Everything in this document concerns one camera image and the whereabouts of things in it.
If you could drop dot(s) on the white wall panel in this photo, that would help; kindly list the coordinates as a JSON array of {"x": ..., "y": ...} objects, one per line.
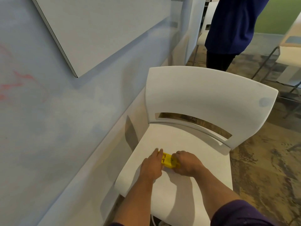
[{"x": 103, "y": 30}]

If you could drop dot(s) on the person's left forearm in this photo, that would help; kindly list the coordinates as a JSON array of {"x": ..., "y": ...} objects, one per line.
[{"x": 134, "y": 201}]

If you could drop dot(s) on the yellow plastic block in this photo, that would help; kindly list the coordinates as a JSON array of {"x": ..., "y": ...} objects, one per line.
[{"x": 169, "y": 160}]

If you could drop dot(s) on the person's right fingers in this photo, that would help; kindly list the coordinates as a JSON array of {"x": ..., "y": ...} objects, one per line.
[{"x": 176, "y": 155}]

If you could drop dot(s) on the person's right forearm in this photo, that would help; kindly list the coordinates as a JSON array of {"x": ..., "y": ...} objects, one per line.
[{"x": 217, "y": 197}]

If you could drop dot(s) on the white plastic chair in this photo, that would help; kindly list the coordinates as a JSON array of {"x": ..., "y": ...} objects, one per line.
[{"x": 188, "y": 129}]

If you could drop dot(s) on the person's left hand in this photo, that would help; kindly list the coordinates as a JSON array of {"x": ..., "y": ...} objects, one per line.
[{"x": 149, "y": 167}]

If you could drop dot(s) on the white chair with metal legs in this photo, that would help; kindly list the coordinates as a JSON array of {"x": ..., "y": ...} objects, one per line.
[
  {"x": 283, "y": 61},
  {"x": 204, "y": 28}
]

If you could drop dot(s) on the person's right hand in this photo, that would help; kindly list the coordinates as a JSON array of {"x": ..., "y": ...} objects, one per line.
[{"x": 188, "y": 163}]

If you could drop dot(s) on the white partition panel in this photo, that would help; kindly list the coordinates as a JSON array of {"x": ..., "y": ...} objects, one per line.
[{"x": 194, "y": 28}]

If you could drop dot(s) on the person's left fingers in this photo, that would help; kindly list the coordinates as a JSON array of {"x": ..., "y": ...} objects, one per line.
[{"x": 158, "y": 154}]

